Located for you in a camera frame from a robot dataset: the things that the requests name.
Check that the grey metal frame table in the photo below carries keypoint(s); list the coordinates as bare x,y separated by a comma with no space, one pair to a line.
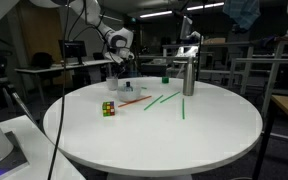
267,60

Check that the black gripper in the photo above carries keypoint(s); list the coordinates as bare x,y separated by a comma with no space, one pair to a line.
119,63

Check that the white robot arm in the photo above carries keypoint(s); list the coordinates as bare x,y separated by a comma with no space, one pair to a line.
122,35

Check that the white office desk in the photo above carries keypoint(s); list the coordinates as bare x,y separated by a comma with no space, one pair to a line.
80,64

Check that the grey base plate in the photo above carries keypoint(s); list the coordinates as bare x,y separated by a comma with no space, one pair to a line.
17,156

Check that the orange thin stick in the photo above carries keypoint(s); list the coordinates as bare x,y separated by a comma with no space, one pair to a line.
134,101

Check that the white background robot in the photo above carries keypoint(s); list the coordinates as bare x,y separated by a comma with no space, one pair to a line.
190,35

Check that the black computer monitor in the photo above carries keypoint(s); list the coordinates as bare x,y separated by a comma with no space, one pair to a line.
73,49

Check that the blue checked cloth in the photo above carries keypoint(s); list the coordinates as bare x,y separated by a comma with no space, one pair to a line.
242,11

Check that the silver metal bottle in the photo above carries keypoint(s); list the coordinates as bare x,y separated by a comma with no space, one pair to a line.
188,80

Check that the long ceiling light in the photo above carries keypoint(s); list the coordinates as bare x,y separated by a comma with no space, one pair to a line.
205,6
155,14

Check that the small green block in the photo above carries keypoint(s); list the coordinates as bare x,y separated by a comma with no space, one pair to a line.
165,80

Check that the green thin stick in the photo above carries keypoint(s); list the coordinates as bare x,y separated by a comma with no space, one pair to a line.
144,88
183,108
153,102
170,97

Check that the white platform board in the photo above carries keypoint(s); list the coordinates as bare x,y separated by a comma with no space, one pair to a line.
40,150

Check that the grey metal rod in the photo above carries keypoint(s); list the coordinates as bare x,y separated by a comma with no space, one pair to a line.
20,103

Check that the multicoloured Rubik's cube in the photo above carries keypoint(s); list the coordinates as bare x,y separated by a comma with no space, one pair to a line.
108,109

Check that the black office chair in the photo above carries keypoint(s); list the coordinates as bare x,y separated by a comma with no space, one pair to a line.
41,60

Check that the small clear container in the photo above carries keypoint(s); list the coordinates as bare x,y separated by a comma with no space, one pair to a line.
129,95

